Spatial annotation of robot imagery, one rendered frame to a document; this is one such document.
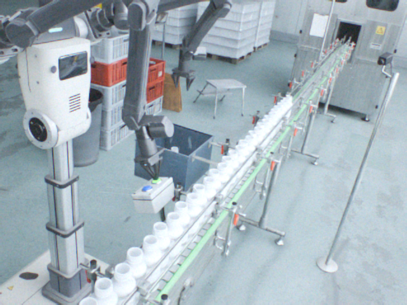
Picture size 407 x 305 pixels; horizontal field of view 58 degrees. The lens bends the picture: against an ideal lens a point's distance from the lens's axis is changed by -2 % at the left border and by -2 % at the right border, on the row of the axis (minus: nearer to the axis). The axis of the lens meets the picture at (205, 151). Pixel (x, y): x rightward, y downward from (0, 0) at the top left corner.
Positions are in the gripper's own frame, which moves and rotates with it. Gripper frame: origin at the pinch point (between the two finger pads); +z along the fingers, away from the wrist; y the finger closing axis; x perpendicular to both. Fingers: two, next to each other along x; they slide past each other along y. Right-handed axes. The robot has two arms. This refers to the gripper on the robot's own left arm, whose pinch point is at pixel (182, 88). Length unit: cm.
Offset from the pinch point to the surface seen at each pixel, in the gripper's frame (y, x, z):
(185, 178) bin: -14.4, 16.9, 39.6
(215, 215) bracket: -49, 64, 17
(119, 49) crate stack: 130, -124, 25
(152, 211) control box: -31, 77, 15
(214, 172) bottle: -43, 56, 6
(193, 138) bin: -3.1, -13.7, 33.3
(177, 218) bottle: -44, 85, 6
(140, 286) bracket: -48, 109, 9
